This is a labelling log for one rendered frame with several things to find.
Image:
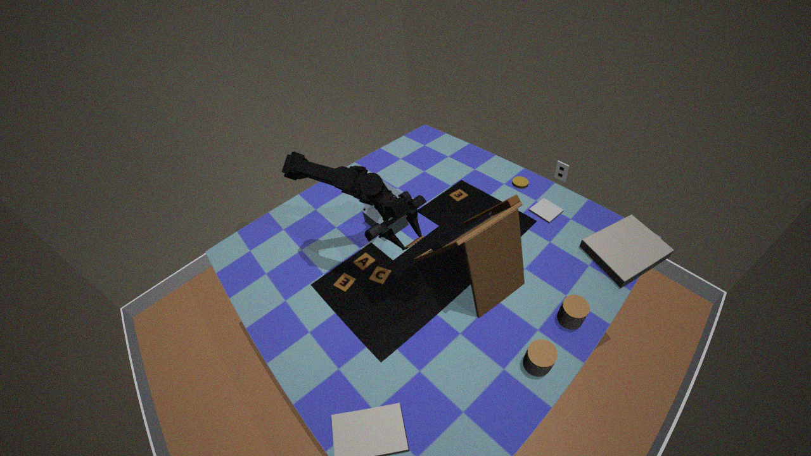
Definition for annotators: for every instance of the yellow round disc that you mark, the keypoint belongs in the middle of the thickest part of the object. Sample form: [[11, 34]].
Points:
[[520, 182]]

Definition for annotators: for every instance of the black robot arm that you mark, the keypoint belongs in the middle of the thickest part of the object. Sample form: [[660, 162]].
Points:
[[354, 181]]

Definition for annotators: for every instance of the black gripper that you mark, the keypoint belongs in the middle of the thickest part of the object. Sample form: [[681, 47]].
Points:
[[382, 229]]

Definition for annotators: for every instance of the grey cylindrical container with tan lid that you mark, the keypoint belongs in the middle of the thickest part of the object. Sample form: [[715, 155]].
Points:
[[540, 357], [573, 312]]

